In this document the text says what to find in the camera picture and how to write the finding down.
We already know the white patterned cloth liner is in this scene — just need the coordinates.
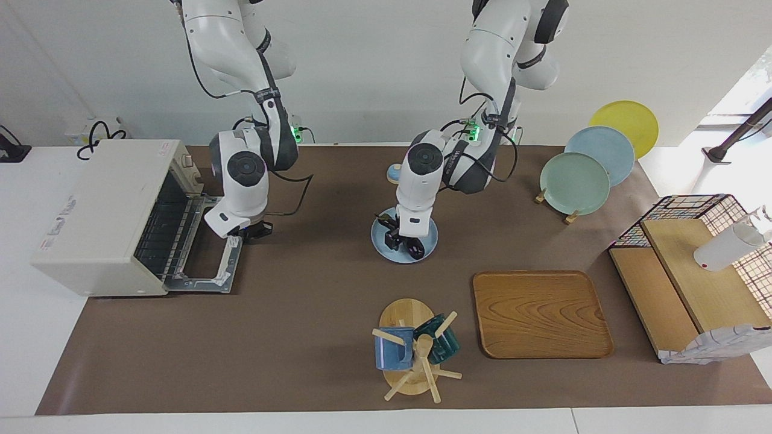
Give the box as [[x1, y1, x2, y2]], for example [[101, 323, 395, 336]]
[[660, 324, 772, 365]]

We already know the black pole stand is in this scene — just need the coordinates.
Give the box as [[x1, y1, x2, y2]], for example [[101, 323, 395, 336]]
[[703, 96, 772, 163]]

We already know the cream toaster oven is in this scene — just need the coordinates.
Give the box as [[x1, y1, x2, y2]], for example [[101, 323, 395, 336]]
[[31, 140, 206, 297]]

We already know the yellow plate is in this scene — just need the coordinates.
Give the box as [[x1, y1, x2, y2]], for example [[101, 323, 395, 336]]
[[588, 100, 660, 160]]

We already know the pale green plate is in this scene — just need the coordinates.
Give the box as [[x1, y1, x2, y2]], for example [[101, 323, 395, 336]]
[[539, 152, 611, 216]]

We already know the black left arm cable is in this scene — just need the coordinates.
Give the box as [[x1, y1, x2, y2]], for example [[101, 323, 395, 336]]
[[440, 75, 519, 193]]

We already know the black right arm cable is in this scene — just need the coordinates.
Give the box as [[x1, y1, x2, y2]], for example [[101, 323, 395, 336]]
[[187, 30, 314, 216]]

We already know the light blue serving plate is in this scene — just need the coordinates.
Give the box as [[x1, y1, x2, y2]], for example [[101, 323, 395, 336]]
[[370, 207, 439, 265]]

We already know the black clamp mount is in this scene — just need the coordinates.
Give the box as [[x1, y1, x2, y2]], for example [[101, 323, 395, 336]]
[[0, 125, 32, 163]]

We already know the light blue plate in rack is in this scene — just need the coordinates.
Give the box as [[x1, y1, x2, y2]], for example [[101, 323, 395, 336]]
[[565, 125, 636, 187]]

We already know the wooden serving tray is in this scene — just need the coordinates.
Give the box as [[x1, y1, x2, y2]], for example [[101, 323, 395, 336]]
[[472, 271, 615, 360]]

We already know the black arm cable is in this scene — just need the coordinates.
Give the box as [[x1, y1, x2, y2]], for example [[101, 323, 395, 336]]
[[187, 30, 314, 216], [440, 75, 519, 193]]

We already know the black power cord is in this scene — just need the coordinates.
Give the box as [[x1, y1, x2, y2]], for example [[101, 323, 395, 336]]
[[77, 121, 128, 160]]

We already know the blue mug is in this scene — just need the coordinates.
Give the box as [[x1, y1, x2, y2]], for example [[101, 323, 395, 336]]
[[374, 326, 416, 371]]

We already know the white spray bottle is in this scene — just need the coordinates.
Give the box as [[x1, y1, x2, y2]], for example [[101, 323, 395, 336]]
[[694, 206, 772, 272]]

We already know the wooden shelf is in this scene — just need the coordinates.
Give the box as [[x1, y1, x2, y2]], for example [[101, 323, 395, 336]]
[[609, 218, 772, 362]]

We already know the wooden mug tree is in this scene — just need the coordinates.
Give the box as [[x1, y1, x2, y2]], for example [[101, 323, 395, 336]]
[[371, 298, 463, 403]]

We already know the wooden plate rack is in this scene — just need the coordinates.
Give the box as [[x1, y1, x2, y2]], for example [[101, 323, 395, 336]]
[[534, 188, 580, 225]]

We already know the black wire basket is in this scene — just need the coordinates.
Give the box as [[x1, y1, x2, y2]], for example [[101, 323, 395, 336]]
[[608, 194, 772, 320]]

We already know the dark green mug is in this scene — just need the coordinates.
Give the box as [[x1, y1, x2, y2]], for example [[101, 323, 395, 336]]
[[414, 313, 461, 365]]

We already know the brown table mat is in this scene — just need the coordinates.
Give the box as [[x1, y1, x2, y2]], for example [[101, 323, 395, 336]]
[[35, 145, 772, 417]]

